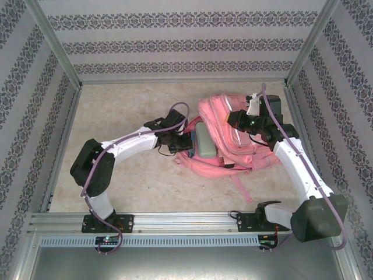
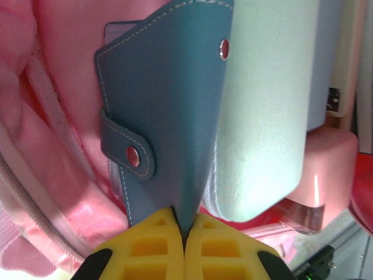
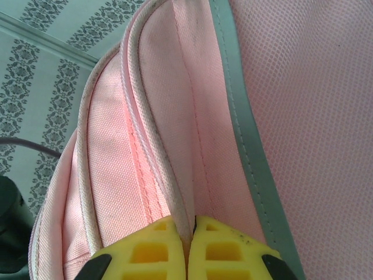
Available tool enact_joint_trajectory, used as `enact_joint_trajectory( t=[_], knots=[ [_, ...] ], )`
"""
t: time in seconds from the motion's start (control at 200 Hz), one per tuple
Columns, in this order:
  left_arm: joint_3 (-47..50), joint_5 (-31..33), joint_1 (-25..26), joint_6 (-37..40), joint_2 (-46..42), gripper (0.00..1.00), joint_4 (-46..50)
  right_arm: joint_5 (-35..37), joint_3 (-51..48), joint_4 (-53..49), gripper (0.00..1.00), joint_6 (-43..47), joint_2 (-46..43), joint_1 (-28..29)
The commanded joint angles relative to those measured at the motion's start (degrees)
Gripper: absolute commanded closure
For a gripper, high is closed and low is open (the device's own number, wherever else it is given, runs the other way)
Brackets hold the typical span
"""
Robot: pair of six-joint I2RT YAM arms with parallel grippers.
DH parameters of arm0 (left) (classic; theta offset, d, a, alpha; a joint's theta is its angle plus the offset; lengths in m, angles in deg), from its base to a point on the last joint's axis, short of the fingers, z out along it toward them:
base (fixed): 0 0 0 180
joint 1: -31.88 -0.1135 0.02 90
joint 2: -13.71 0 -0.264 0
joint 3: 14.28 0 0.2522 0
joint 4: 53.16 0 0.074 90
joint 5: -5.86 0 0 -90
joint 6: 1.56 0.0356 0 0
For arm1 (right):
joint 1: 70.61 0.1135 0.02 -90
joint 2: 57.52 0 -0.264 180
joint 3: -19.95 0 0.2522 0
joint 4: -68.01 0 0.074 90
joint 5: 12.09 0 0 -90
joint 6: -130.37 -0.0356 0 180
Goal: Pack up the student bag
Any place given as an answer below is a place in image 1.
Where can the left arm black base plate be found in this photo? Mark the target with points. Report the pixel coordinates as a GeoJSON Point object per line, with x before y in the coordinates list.
{"type": "Point", "coordinates": [125, 223]}

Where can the aluminium mounting rail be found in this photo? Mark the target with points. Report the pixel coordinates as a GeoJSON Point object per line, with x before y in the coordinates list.
{"type": "Point", "coordinates": [186, 223]}

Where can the pink backpack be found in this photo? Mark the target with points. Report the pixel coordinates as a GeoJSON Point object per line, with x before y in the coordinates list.
{"type": "Point", "coordinates": [215, 108]}

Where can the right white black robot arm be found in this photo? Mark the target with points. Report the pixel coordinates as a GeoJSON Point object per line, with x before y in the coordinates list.
{"type": "Point", "coordinates": [294, 163]}

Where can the aluminium frame back rail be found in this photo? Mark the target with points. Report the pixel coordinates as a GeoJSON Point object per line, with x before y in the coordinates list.
{"type": "Point", "coordinates": [163, 80]}

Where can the aluminium frame post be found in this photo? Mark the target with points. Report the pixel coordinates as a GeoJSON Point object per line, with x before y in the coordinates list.
{"type": "Point", "coordinates": [56, 43]}
{"type": "Point", "coordinates": [309, 43]}

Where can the mint green pencil case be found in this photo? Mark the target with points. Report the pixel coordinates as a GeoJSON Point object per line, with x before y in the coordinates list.
{"type": "Point", "coordinates": [205, 140]}

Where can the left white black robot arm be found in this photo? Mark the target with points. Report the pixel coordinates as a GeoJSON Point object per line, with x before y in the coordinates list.
{"type": "Point", "coordinates": [131, 143]}

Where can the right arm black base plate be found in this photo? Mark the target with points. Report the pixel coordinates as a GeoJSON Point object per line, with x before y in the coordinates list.
{"type": "Point", "coordinates": [244, 223]}

